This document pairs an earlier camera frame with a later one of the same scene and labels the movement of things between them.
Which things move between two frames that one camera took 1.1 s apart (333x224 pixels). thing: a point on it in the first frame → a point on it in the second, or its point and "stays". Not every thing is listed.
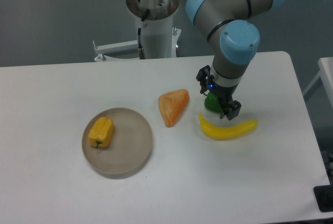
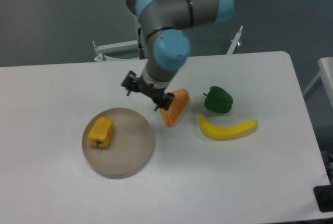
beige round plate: x=129 y=150 stays
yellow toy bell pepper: x=101 y=132 stays
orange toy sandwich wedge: x=172 y=105 stays
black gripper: x=222 y=93 → x=131 y=82
